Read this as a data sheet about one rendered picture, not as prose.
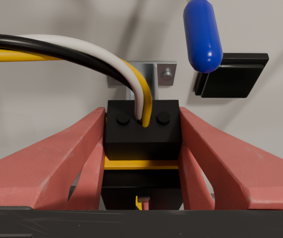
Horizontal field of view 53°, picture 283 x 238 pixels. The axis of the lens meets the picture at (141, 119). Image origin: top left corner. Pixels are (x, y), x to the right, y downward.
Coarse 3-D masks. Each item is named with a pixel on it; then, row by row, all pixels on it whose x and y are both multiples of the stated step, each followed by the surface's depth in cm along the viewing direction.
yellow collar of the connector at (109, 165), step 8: (152, 160) 13; (160, 160) 13; (168, 160) 13; (176, 160) 13; (104, 168) 13; (112, 168) 13; (120, 168) 13; (128, 168) 13; (136, 168) 13; (144, 168) 13; (152, 168) 13; (160, 168) 13; (168, 168) 13; (176, 168) 13
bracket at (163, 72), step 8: (136, 64) 19; (144, 64) 19; (152, 64) 19; (160, 64) 19; (168, 64) 19; (176, 64) 19; (144, 72) 19; (152, 72) 19; (160, 72) 19; (168, 72) 19; (112, 80) 20; (152, 80) 20; (160, 80) 20; (168, 80) 20; (128, 88) 18; (152, 88) 20; (128, 96) 17; (152, 96) 20
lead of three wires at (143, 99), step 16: (0, 48) 7; (16, 48) 6; (32, 48) 7; (48, 48) 7; (64, 48) 7; (80, 48) 7; (96, 48) 8; (80, 64) 7; (96, 64) 8; (112, 64) 8; (128, 64) 9; (128, 80) 9; (144, 80) 9; (144, 96) 10; (144, 112) 11
